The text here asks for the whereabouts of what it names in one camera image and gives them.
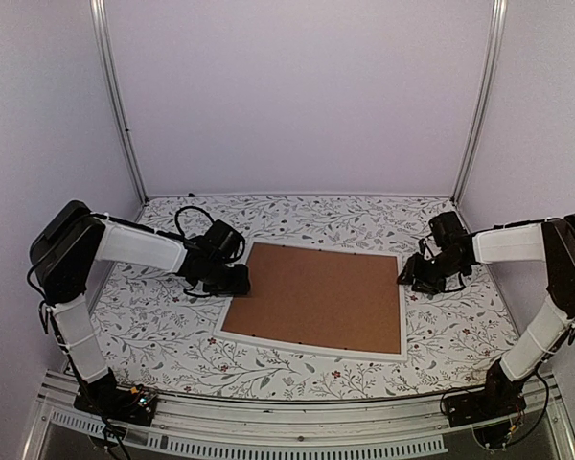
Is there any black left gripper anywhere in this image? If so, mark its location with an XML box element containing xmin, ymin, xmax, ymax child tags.
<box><xmin>204</xmin><ymin>262</ymin><xmax>251</xmax><ymax>298</ymax></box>

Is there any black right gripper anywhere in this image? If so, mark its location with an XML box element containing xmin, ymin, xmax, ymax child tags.
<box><xmin>397</xmin><ymin>251</ymin><xmax>465</xmax><ymax>296</ymax></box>

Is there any white picture frame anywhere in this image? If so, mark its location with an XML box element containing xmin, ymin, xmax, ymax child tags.
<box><xmin>212</xmin><ymin>239</ymin><xmax>408</xmax><ymax>362</ymax></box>

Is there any brown cardboard backing board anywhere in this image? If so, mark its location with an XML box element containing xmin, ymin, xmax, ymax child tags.
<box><xmin>219</xmin><ymin>241</ymin><xmax>403</xmax><ymax>356</ymax></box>

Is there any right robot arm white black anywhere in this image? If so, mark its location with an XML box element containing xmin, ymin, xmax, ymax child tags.
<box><xmin>397</xmin><ymin>211</ymin><xmax>575</xmax><ymax>418</ymax></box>

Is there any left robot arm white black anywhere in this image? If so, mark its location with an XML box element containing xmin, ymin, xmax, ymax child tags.
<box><xmin>28</xmin><ymin>200</ymin><xmax>250</xmax><ymax>416</ymax></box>

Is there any floral patterned table cover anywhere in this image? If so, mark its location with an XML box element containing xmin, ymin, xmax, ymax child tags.
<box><xmin>92</xmin><ymin>196</ymin><xmax>518</xmax><ymax>401</ymax></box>

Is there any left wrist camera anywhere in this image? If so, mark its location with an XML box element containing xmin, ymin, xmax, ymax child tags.
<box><xmin>203</xmin><ymin>219</ymin><xmax>245</xmax><ymax>263</ymax></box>

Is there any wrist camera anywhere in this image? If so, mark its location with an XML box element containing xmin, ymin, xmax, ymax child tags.
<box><xmin>203</xmin><ymin>219</ymin><xmax>245</xmax><ymax>263</ymax></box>
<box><xmin>428</xmin><ymin>211</ymin><xmax>467</xmax><ymax>249</ymax></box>

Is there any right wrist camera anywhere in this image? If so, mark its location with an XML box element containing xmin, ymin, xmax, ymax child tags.
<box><xmin>428</xmin><ymin>211</ymin><xmax>467</xmax><ymax>249</ymax></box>

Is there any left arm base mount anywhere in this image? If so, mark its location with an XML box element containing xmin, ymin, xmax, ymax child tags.
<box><xmin>69</xmin><ymin>357</ymin><xmax>157</xmax><ymax>427</ymax></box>

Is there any aluminium front rail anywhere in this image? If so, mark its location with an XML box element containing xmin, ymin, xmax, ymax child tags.
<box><xmin>24</xmin><ymin>372</ymin><xmax>575</xmax><ymax>459</ymax></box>

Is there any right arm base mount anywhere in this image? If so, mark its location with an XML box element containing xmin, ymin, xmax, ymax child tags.
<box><xmin>439</xmin><ymin>359</ymin><xmax>550</xmax><ymax>451</ymax></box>

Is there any right aluminium corner post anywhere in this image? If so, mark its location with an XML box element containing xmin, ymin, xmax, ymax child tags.
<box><xmin>451</xmin><ymin>0</ymin><xmax>508</xmax><ymax>208</ymax></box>

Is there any aluminium corner post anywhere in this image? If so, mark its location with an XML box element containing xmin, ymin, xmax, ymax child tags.
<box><xmin>451</xmin><ymin>0</ymin><xmax>508</xmax><ymax>208</ymax></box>
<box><xmin>89</xmin><ymin>0</ymin><xmax>149</xmax><ymax>205</ymax></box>

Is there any left aluminium corner post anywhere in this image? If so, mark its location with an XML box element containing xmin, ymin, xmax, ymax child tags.
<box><xmin>89</xmin><ymin>0</ymin><xmax>149</xmax><ymax>205</ymax></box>

